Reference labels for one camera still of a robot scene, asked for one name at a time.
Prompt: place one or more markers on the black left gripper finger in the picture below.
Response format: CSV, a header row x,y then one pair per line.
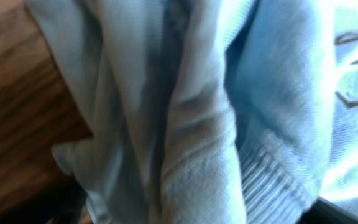
x,y
325,212

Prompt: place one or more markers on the light blue t-shirt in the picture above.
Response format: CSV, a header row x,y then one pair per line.
x,y
208,111

